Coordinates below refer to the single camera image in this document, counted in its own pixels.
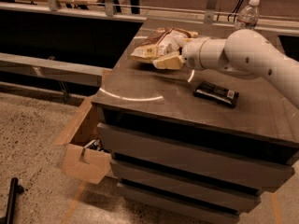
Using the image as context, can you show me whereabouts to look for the brown chip bag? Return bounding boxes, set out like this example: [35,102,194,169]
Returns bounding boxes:
[130,27,198,63]

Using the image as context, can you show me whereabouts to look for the black hanging cables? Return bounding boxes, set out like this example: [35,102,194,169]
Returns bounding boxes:
[226,0,250,22]

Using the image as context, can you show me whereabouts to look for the metal guard rail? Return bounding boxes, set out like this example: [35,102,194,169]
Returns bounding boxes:
[0,0,299,89]

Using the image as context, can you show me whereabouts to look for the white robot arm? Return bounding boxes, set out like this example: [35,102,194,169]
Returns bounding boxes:
[153,29,299,107]

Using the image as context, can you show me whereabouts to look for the open cardboard box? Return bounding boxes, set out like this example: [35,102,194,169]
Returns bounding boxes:
[53,96,111,184]

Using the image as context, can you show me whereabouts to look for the clear plastic water bottle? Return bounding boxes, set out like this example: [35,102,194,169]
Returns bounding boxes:
[235,0,260,30]

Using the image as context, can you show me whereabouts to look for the black snack bar package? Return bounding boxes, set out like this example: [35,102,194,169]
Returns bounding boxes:
[192,81,239,108]

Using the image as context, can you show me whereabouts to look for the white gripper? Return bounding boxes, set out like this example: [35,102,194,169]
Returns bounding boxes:
[153,36,209,70]

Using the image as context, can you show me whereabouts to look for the black pole on floor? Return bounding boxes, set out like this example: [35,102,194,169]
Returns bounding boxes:
[0,177,24,224]

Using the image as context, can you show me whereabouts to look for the grey drawer cabinet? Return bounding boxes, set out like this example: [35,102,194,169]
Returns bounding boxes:
[92,17,299,224]

